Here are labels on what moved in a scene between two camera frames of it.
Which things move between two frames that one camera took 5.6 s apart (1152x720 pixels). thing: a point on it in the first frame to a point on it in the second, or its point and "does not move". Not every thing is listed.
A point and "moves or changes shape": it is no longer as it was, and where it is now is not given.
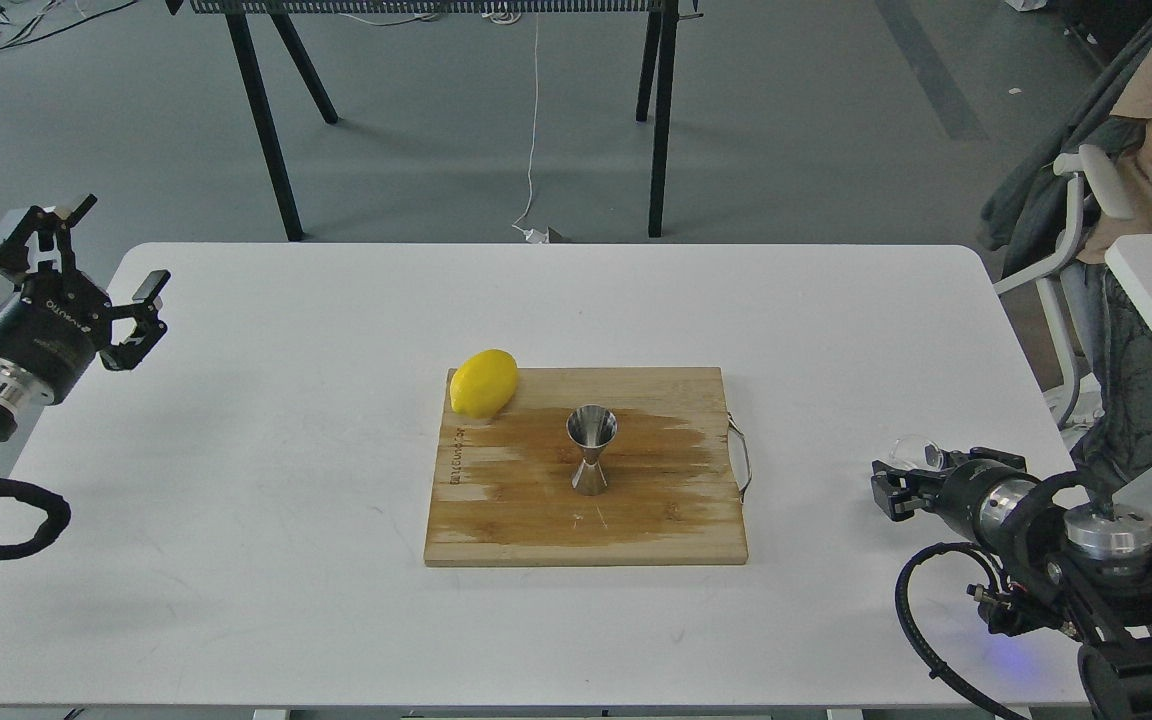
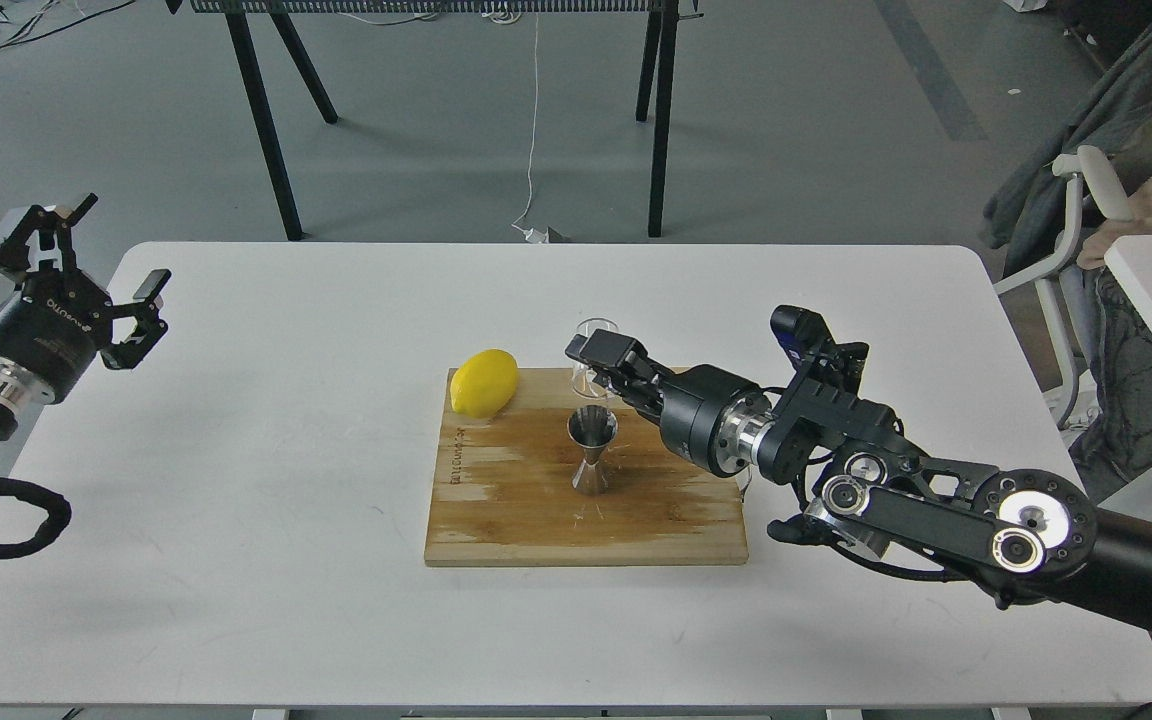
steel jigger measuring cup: (591, 427) does not move
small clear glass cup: (909, 452) moves or changes shape
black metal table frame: (659, 61) does not move
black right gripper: (991, 502) to (711, 419)
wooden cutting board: (504, 489) does not move
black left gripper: (35, 348) does not move
